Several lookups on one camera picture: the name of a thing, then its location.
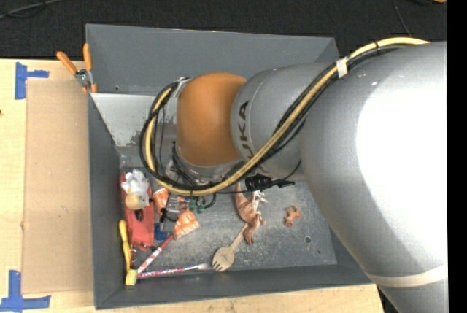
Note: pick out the orange patterned cloth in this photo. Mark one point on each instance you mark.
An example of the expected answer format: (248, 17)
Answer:
(186, 224)

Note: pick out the small blue block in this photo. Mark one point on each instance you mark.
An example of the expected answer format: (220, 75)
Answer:
(159, 232)

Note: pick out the red flat block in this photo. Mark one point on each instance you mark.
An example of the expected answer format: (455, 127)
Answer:
(140, 231)

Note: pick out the red and white patterned stick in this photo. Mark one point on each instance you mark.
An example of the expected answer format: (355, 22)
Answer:
(164, 272)
(155, 254)

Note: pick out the white toy animal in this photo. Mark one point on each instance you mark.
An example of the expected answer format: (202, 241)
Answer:
(135, 189)

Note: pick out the yellow brush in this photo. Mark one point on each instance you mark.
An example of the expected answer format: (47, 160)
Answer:
(124, 242)

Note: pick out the wooden spork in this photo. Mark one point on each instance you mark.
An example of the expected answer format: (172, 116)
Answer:
(224, 258)

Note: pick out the brown toy dinosaur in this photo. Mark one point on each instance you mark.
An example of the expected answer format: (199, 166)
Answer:
(250, 213)

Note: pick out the brown cardboard board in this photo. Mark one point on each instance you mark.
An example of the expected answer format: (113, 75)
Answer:
(54, 176)

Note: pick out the small orange toy animal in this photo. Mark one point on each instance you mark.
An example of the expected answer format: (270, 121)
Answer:
(292, 215)

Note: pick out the grey metal bin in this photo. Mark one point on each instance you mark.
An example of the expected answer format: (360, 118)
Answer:
(146, 56)

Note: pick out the black cylinder on white bracket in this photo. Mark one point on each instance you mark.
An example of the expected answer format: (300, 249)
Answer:
(259, 182)

